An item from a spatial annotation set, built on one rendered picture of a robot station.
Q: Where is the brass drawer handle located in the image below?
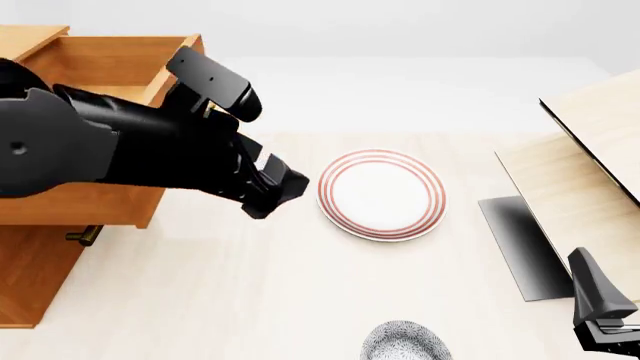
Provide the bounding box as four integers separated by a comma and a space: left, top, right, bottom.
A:
64, 224, 105, 248

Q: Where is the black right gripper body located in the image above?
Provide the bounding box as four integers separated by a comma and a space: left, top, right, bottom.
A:
572, 308, 640, 356

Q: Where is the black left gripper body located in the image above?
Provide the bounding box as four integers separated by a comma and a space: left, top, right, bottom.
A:
225, 129, 275, 207

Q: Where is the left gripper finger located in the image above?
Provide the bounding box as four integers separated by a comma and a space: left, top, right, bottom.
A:
260, 153, 311, 207
241, 186, 283, 221

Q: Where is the wooden cabinet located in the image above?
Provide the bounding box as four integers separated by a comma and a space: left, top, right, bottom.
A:
0, 24, 89, 330

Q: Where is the white plate with red rings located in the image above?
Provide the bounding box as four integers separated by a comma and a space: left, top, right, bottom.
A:
315, 148, 449, 243

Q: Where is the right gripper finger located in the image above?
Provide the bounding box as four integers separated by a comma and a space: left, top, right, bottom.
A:
566, 246, 640, 327

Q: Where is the pale wooden box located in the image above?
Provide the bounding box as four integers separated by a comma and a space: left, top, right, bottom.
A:
493, 68, 640, 304

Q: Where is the grey patterned bowl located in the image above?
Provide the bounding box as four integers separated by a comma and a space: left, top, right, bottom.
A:
360, 319, 454, 360

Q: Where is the wooden drawer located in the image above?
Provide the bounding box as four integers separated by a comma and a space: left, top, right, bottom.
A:
0, 33, 206, 231

